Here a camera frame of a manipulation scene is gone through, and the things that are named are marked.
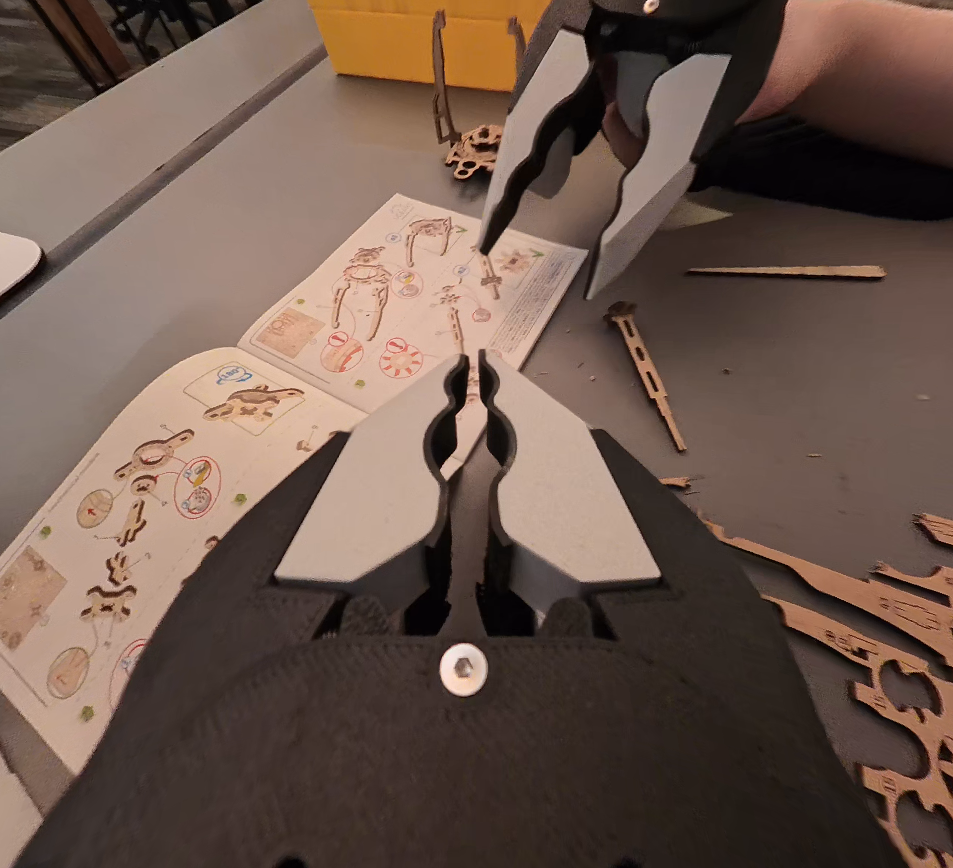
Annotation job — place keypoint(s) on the white flat board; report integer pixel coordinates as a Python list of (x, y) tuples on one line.
[(19, 265)]

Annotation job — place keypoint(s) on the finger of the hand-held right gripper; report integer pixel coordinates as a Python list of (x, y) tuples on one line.
[(536, 108), (662, 175)]

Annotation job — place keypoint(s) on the illustrated instruction booklet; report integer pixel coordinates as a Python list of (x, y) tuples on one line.
[(223, 436)]

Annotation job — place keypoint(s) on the wooden model assembly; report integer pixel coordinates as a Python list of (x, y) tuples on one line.
[(476, 149)]

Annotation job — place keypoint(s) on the slotted wooden shaft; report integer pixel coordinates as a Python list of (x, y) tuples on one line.
[(665, 408)]

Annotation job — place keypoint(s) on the person's right forearm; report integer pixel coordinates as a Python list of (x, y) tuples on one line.
[(856, 71)]

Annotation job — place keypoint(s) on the thin wooden strip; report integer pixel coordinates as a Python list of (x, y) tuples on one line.
[(782, 272)]

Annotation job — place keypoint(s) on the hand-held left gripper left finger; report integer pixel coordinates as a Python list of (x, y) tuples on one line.
[(357, 510)]

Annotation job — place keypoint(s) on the large punched wooden parts sheet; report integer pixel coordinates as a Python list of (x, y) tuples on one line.
[(841, 596)]

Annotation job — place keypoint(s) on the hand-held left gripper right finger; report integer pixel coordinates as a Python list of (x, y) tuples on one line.
[(581, 510)]

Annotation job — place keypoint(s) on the person's right hand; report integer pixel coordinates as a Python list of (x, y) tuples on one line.
[(618, 138)]

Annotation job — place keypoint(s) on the yellow plastic bin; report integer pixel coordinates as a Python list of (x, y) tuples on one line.
[(387, 11)]

